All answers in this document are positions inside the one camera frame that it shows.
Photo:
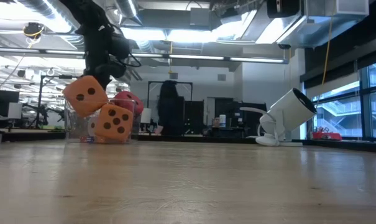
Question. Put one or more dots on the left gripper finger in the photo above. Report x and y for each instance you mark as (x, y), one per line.
(105, 74)
(119, 70)

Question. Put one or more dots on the large red foam die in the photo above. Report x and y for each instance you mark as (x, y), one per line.
(133, 104)

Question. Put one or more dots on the large orange foam die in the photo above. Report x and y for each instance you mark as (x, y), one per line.
(113, 132)
(82, 104)

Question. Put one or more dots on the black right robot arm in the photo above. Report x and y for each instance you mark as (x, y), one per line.
(282, 11)

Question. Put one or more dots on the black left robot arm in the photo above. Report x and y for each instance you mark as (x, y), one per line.
(82, 12)

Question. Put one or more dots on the clear acrylic box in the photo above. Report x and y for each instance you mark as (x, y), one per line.
(71, 124)

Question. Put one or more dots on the person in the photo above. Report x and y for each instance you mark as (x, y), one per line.
(170, 109)

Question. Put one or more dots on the long linear ceiling light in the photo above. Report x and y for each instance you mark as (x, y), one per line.
(200, 57)

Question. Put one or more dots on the white cylindrical container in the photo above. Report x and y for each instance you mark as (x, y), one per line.
(222, 120)

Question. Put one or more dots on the black cabinet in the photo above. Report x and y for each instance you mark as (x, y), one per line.
(237, 118)

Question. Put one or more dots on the red object on sill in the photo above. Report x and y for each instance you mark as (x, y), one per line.
(327, 136)

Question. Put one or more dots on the black framed window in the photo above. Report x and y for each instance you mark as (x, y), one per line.
(346, 105)

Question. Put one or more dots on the black metal rig frame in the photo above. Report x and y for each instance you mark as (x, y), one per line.
(40, 99)

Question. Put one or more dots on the black aluminium table frame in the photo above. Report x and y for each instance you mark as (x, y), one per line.
(206, 138)

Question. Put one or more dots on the black ceiling camera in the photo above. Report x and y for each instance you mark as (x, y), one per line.
(284, 46)

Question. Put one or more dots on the white security camera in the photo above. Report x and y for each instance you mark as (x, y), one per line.
(287, 112)

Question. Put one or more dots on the silver ventilation duct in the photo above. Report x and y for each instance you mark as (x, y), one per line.
(299, 31)

